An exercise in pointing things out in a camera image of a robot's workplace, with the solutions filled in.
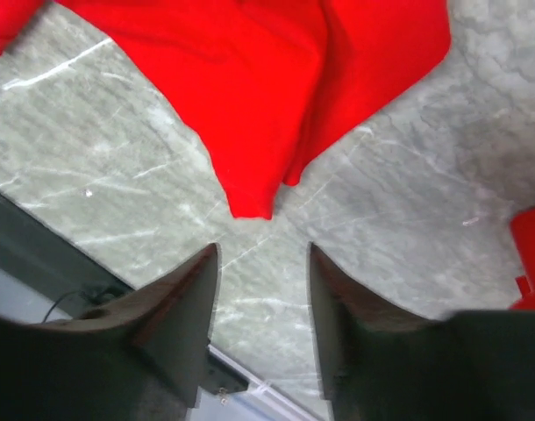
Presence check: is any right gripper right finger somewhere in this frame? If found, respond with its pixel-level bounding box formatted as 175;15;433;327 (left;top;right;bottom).
309;244;535;420

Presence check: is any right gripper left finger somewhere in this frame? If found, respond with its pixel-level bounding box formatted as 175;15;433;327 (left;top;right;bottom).
0;243;219;420

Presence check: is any red t shirt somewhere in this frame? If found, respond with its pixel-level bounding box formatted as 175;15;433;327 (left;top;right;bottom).
0;0;453;220

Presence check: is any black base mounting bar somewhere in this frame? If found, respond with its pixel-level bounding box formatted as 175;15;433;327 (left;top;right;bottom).
0;192;133;325

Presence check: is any red plastic bin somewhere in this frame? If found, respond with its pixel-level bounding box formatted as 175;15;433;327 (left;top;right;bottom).
510;207;535;310

